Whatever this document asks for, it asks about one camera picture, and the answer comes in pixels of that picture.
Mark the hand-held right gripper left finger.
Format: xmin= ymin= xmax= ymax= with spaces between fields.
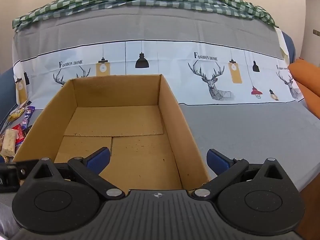
xmin=25 ymin=147 xmax=125 ymax=202

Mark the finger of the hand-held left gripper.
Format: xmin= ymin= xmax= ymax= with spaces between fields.
xmin=0 ymin=159 xmax=42 ymax=180

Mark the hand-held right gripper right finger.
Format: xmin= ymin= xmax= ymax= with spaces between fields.
xmin=192 ymin=149 xmax=288 ymax=201

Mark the cardboard box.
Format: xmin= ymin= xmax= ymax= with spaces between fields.
xmin=12 ymin=74 xmax=210 ymax=190

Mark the purple snack packet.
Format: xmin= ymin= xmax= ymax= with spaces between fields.
xmin=21 ymin=106 xmax=36 ymax=129

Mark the orange cushion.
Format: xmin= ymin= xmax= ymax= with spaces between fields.
xmin=287 ymin=58 xmax=320 ymax=120

